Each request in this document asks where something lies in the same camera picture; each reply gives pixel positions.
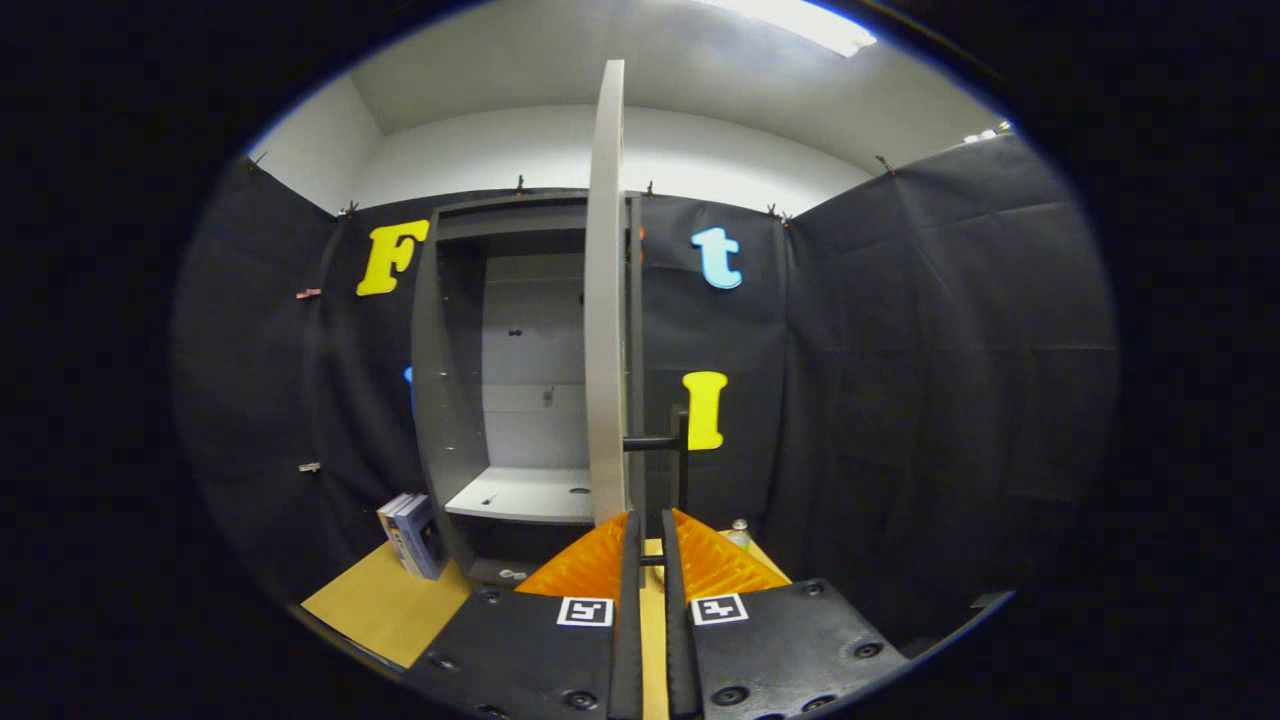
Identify black backdrop cloth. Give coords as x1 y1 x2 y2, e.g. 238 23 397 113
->
170 135 1119 641

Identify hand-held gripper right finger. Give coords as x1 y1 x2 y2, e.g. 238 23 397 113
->
660 508 911 720

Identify blue book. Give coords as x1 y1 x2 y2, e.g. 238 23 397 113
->
395 495 448 581

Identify black door handle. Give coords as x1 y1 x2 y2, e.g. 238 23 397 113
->
623 405 691 569

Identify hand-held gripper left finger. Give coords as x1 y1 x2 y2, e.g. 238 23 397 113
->
400 510 646 720

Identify beige shoe cabinet door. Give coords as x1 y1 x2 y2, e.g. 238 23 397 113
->
584 58 629 528

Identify grey shoe cabinet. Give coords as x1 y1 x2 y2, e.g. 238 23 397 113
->
410 190 646 591

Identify long ceiling light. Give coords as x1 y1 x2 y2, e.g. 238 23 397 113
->
700 0 878 58

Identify white book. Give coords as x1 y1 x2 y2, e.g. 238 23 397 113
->
377 492 416 573

